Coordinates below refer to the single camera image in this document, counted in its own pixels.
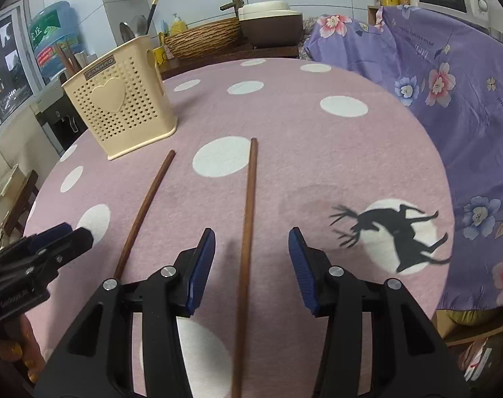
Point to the white and brown rice cooker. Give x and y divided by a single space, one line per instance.
272 29

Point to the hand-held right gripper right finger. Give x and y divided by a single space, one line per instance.
302 269

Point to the person's left hand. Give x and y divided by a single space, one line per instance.
25 340

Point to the black chopstick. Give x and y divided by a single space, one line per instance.
154 6

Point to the woven basin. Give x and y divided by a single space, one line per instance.
205 37

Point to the purple floral cloth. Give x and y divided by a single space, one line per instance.
462 91

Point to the window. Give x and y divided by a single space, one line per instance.
6 70

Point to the yellow cup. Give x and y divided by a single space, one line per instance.
159 56

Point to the water dispenser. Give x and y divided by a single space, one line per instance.
56 124

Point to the blue water bottle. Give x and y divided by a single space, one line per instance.
52 29

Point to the pink polka dot tablecloth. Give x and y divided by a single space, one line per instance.
297 153

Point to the brown wooden chopstick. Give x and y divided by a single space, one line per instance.
145 211
75 61
248 224
67 60

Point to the yellow soap bottle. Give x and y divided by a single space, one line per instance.
178 27

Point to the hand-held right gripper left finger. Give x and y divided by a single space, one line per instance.
201 269

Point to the dark wooden counter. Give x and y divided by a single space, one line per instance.
234 54

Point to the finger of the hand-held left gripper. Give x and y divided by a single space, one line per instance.
77 242
52 234

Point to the beige plastic utensil holder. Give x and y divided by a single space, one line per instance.
123 124

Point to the small wooden box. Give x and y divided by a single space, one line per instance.
373 14

